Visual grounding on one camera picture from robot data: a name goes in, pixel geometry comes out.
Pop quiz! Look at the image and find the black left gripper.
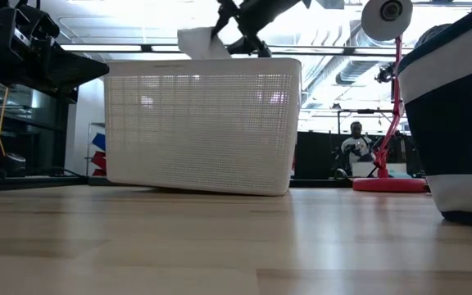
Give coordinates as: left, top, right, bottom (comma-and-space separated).
0, 4, 111, 104

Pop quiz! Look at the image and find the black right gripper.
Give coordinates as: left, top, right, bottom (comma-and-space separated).
211, 0, 303, 59

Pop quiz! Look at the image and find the white cloth garment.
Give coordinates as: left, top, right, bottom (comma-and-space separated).
176, 26, 232, 61

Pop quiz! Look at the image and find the black shelf unit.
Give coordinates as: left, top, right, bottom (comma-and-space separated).
0, 80, 79, 181

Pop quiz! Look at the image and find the red storage bins stack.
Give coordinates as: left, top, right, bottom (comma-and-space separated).
90, 132, 107, 178

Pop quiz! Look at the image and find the white perforated plastic basket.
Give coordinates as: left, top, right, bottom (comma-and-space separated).
104, 57, 302, 197

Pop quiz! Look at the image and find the black round device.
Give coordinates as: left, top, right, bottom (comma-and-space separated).
2, 152, 28, 178

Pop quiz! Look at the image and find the person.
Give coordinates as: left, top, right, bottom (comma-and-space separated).
339, 120, 377, 178

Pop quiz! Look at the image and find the red desk lamp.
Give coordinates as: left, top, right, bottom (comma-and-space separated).
352, 0, 429, 193

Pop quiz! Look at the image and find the navy and white fabric bin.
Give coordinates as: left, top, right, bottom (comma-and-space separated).
397, 0, 472, 231

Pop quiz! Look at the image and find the overhead frame rail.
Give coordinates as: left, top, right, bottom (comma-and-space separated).
58, 43, 405, 57

